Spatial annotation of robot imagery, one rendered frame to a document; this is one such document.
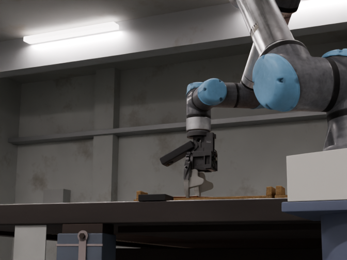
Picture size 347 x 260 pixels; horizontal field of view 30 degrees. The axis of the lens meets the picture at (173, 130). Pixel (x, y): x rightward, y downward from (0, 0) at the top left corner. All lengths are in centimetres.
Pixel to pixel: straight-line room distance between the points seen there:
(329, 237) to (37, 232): 87
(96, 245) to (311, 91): 75
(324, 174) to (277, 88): 19
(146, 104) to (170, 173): 101
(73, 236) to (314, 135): 619
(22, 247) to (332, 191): 96
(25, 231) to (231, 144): 633
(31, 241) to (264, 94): 84
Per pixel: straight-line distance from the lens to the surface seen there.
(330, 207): 127
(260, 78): 137
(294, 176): 129
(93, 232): 178
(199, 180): 189
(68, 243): 180
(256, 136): 799
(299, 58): 136
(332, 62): 139
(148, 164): 849
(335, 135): 137
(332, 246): 133
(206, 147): 193
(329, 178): 128
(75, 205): 181
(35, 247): 187
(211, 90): 184
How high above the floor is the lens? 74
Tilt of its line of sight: 12 degrees up
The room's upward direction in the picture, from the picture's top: straight up
